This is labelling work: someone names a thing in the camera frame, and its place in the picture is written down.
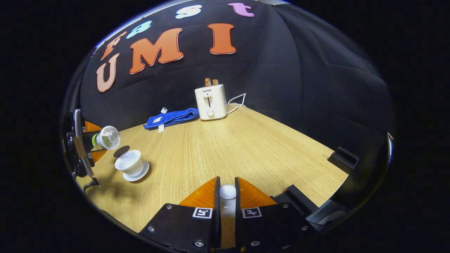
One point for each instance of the clear green-label water bottle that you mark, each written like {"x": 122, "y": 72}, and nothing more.
{"x": 109, "y": 137}

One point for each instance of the white teacup lid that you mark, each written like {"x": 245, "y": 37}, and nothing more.
{"x": 227, "y": 192}

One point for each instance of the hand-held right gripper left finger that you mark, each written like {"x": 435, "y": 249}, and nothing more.
{"x": 217, "y": 211}

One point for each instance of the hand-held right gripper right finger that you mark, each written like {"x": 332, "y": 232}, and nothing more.
{"x": 238, "y": 218}

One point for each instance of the blue towel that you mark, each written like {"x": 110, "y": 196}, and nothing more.
{"x": 172, "y": 117}

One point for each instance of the white toaster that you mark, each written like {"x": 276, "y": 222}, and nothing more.
{"x": 211, "y": 103}

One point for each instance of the dark round coaster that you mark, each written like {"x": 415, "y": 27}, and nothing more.
{"x": 121, "y": 150}

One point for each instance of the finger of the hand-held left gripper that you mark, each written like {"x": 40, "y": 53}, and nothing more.
{"x": 97, "y": 154}
{"x": 92, "y": 127}

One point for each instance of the black table clamp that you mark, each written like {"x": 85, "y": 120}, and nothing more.
{"x": 344, "y": 157}

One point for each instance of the white teacup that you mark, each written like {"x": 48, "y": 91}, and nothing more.
{"x": 130, "y": 163}

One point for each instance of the white saucer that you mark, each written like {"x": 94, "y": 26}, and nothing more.
{"x": 143, "y": 173}

